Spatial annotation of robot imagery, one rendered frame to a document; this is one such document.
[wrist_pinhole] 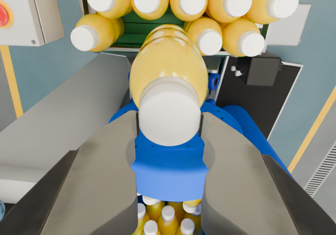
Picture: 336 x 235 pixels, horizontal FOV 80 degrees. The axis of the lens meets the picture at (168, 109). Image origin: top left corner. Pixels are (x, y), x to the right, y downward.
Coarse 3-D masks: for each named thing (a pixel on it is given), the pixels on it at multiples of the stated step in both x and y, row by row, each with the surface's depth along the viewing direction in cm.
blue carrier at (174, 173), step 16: (224, 112) 47; (240, 128) 42; (144, 144) 36; (192, 144) 36; (144, 160) 32; (160, 160) 33; (176, 160) 33; (192, 160) 33; (144, 176) 32; (160, 176) 31; (176, 176) 31; (192, 176) 31; (144, 192) 34; (160, 192) 33; (176, 192) 32; (192, 192) 33
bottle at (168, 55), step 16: (160, 32) 21; (176, 32) 21; (144, 48) 17; (160, 48) 15; (176, 48) 15; (192, 48) 17; (144, 64) 15; (160, 64) 14; (176, 64) 14; (192, 64) 15; (144, 80) 14; (160, 80) 13; (176, 80) 13; (192, 80) 14
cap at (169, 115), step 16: (144, 96) 12; (160, 96) 11; (176, 96) 11; (192, 96) 12; (144, 112) 12; (160, 112) 12; (176, 112) 12; (192, 112) 12; (144, 128) 12; (160, 128) 12; (176, 128) 12; (192, 128) 12; (160, 144) 13; (176, 144) 13
